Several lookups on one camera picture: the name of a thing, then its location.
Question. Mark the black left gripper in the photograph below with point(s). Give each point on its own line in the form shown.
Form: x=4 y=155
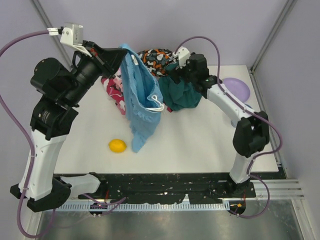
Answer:
x=99 y=61

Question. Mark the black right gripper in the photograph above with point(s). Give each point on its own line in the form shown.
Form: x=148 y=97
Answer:
x=182 y=70

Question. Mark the teal green cloth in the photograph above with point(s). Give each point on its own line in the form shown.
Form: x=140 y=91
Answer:
x=177 y=96

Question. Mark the orange black camouflage shorts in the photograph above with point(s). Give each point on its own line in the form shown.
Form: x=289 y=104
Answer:
x=158 y=60

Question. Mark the light blue shorts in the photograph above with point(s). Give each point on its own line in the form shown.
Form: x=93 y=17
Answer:
x=142 y=96

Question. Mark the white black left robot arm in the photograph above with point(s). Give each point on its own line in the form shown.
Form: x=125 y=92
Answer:
x=51 y=121

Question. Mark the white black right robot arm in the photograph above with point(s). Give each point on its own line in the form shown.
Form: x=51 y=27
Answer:
x=252 y=130

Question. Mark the pink patterned cloth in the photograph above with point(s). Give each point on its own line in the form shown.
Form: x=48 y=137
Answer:
x=114 y=88

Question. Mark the lilac plastic plate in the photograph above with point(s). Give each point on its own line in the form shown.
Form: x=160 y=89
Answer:
x=238 y=88

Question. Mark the blue plastic cup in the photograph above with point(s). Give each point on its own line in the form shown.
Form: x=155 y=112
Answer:
x=247 y=106

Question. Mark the yellow lemon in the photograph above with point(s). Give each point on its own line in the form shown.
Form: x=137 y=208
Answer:
x=117 y=146

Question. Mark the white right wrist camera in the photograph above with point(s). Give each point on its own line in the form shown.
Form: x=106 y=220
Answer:
x=182 y=55

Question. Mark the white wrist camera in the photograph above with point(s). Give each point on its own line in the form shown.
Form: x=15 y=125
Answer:
x=72 y=36
x=182 y=55

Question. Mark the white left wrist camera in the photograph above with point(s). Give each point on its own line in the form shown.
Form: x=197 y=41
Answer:
x=72 y=36

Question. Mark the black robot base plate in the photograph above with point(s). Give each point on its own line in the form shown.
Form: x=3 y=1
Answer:
x=171 y=188

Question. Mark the white slotted cable duct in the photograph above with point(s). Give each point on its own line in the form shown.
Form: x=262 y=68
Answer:
x=89 y=206

